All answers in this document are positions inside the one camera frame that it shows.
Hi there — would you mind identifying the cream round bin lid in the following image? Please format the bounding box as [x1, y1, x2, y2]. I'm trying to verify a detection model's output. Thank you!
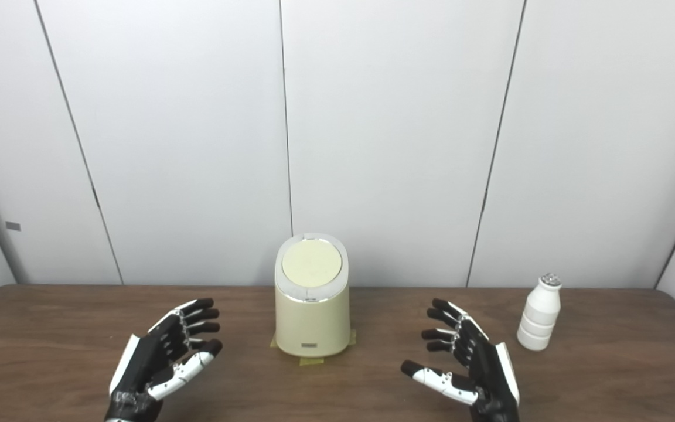
[282, 239, 343, 288]

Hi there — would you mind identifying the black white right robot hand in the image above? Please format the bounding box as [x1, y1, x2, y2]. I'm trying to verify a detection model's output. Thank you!
[401, 298, 521, 422]

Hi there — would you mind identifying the small white plastic bottle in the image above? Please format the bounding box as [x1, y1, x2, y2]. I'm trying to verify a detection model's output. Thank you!
[517, 273, 563, 352]

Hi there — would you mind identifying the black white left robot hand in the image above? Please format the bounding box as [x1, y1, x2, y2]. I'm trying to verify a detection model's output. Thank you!
[104, 298, 223, 421]

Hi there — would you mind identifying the cream-colored bin body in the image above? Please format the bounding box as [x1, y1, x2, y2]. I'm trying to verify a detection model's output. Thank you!
[274, 233, 351, 358]

